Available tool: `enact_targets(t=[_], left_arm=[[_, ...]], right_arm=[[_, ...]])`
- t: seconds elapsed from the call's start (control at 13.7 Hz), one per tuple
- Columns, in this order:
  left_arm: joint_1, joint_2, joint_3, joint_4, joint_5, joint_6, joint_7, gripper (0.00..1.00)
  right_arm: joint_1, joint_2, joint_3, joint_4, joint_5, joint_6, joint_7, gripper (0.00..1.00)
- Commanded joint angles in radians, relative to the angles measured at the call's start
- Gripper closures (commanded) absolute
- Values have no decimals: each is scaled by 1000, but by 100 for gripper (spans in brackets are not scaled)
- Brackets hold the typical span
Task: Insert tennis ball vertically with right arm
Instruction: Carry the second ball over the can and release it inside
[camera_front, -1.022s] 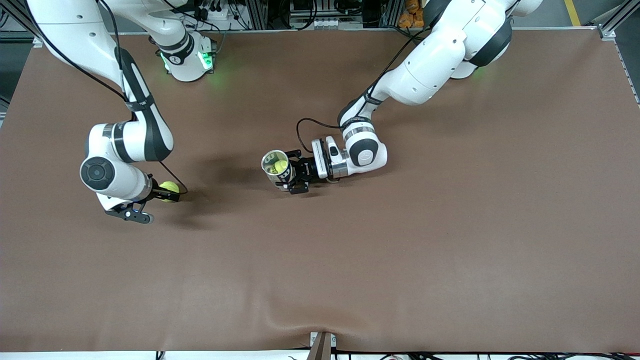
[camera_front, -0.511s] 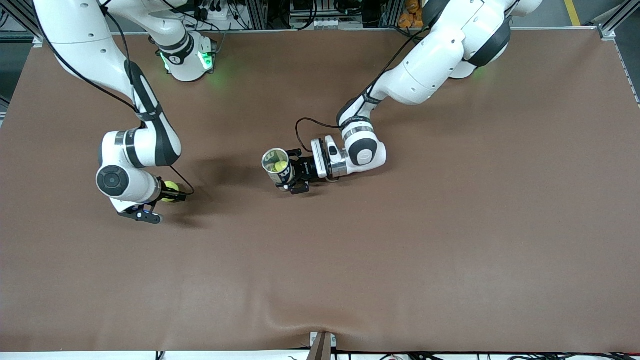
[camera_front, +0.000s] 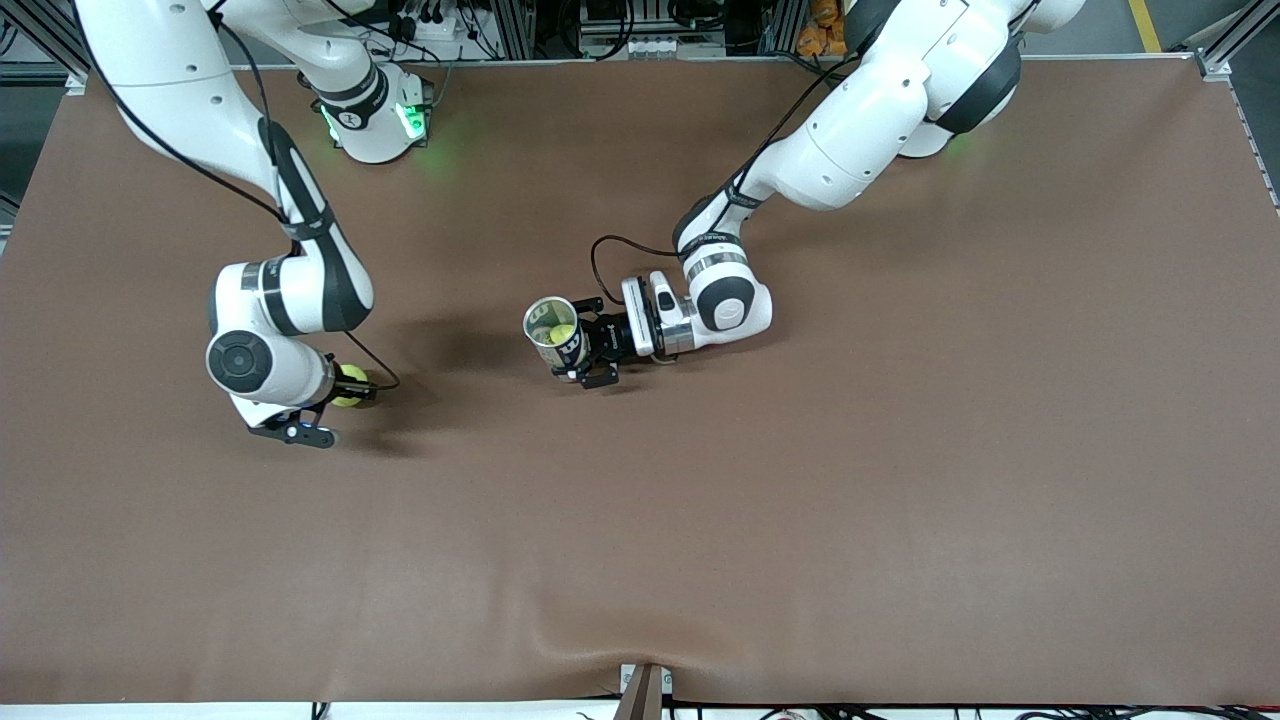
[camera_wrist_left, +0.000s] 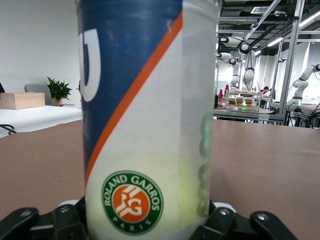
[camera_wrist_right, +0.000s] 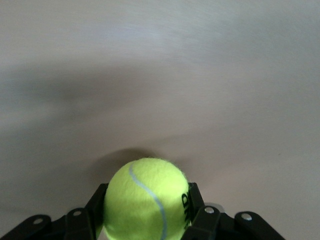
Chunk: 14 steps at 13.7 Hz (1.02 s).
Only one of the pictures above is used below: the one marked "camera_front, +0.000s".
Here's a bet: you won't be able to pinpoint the aluminium frame post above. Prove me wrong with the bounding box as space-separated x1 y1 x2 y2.
760 0 801 56
490 0 536 61

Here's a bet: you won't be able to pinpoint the white power strip black plugs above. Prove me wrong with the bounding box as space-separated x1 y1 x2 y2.
385 0 471 46

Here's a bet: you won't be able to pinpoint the silver blue tennis ball can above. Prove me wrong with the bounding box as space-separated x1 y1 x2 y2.
522 296 592 384

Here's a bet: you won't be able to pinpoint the orange packaged goods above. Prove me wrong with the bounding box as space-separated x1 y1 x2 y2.
797 0 851 58

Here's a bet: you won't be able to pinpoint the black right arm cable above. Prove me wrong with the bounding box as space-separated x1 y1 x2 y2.
75 0 402 392

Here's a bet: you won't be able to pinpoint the black equipment box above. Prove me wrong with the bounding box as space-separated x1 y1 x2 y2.
580 0 701 36

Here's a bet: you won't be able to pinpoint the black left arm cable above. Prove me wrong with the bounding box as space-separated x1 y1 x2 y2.
590 58 863 301

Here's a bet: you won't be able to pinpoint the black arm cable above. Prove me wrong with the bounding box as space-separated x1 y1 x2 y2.
75 0 402 392
590 58 863 301

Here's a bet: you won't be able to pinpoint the brown table mat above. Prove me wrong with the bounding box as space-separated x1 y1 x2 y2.
0 55 1280 706

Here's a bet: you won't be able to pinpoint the aluminium frame profile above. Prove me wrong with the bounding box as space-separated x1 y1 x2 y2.
1195 0 1280 83
0 0 101 86

